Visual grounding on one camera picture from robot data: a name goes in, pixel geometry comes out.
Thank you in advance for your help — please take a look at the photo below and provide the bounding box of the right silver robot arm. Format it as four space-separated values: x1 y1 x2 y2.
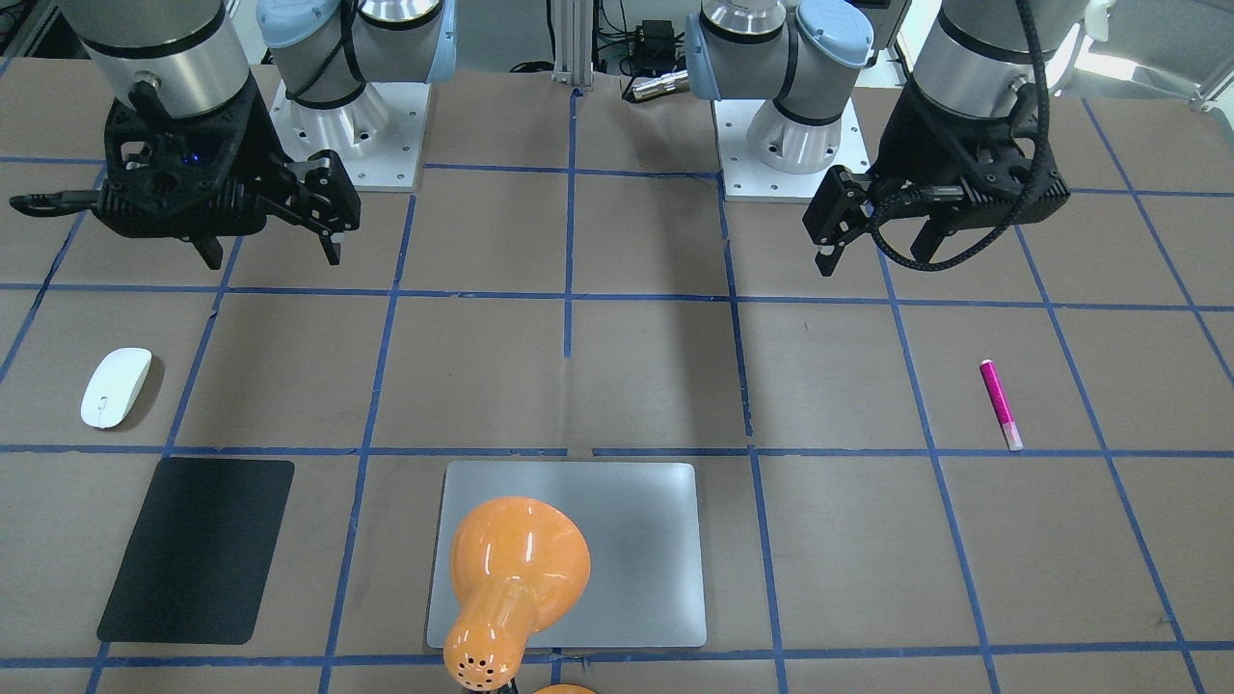
10 1 457 269

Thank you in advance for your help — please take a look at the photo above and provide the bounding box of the white computer mouse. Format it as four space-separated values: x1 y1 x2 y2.
80 347 153 430

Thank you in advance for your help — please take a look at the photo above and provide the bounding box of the pink highlighter pen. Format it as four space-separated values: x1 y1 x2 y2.
979 361 1024 452

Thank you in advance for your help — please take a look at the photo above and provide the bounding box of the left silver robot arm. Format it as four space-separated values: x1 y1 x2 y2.
684 1 1085 277

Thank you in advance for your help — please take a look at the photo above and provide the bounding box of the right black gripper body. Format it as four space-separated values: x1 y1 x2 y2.
10 72 295 270

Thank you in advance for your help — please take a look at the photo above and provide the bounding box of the black mousepad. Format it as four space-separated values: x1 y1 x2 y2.
96 456 295 645

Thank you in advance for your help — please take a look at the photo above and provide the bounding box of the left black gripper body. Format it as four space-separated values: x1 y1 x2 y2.
868 82 1071 265

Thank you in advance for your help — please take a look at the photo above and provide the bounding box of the silver laptop notebook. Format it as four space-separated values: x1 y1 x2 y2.
426 461 710 650

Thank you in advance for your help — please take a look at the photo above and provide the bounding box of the orange desk lamp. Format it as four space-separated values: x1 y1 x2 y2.
443 496 591 693

